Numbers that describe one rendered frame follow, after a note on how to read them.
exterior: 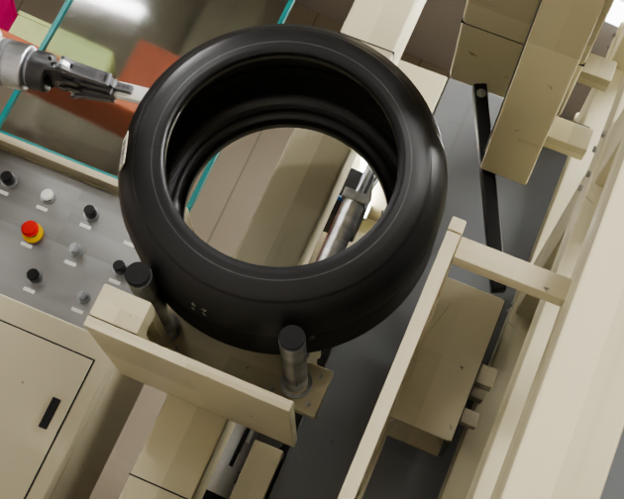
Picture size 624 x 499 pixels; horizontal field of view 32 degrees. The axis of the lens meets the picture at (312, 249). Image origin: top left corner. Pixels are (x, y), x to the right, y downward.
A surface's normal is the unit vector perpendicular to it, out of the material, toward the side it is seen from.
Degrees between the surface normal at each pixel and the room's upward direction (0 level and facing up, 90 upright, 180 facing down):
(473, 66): 180
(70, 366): 90
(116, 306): 90
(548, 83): 162
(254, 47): 82
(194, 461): 90
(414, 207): 90
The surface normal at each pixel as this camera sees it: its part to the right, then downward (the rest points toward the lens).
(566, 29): -0.37, 0.73
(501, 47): -0.39, 0.87
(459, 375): 0.00, -0.33
